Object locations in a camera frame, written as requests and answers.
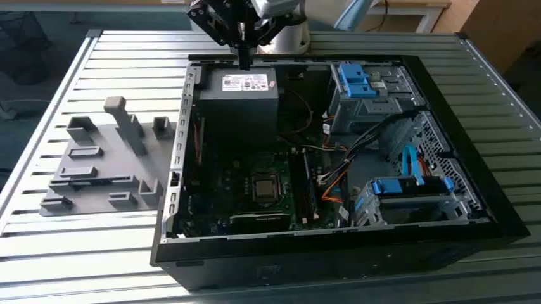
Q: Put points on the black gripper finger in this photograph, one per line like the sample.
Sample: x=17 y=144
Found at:
x=208 y=25
x=266 y=35

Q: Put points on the black RAM slot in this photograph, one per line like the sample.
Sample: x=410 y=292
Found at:
x=305 y=190
x=297 y=190

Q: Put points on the blue plastic disk carrier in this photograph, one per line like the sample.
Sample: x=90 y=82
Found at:
x=354 y=82

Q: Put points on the grey power supply unit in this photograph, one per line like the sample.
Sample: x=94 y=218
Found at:
x=236 y=120

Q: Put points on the grey metal drive cage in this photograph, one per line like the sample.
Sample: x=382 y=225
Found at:
x=371 y=111

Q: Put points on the black mesh wastebasket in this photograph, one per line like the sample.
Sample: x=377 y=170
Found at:
x=25 y=47

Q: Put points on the green motherboard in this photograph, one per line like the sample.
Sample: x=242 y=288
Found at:
x=228 y=177

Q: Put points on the grey parts rack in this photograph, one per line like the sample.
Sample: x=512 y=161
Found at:
x=106 y=149

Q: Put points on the silver CPU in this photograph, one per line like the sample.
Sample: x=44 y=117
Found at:
x=266 y=188

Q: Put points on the wooden cabinet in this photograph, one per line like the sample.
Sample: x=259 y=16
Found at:
x=498 y=31

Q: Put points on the white stand foot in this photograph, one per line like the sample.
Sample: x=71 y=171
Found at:
x=5 y=111

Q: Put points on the hard disk in blue carrier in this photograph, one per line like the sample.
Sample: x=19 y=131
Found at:
x=393 y=188

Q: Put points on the black graphics card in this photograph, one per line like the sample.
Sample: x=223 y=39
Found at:
x=259 y=223

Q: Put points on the grey metal disk bay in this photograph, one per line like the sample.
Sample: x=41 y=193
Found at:
x=422 y=206

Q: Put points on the black PC case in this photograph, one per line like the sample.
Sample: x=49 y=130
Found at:
x=295 y=263

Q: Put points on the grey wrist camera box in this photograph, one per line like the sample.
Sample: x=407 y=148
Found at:
x=270 y=7

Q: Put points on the white frame wooden desk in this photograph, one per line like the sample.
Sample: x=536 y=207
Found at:
x=401 y=10

